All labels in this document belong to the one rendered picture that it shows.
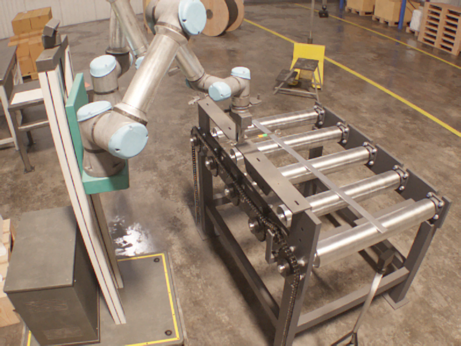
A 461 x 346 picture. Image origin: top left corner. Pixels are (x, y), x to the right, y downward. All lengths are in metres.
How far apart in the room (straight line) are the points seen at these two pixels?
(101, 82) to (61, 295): 0.97
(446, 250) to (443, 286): 0.42
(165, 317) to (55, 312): 0.62
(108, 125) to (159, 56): 0.25
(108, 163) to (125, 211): 2.09
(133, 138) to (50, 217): 1.10
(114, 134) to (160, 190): 2.45
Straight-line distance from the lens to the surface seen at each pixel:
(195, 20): 1.18
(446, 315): 2.89
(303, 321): 2.14
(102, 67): 1.67
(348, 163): 2.36
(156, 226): 3.14
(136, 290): 2.30
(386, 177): 2.24
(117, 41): 1.77
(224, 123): 2.03
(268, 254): 1.74
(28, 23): 8.50
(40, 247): 1.96
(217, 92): 1.43
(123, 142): 1.10
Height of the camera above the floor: 2.11
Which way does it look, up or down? 35 degrees down
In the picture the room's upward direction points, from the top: straight up
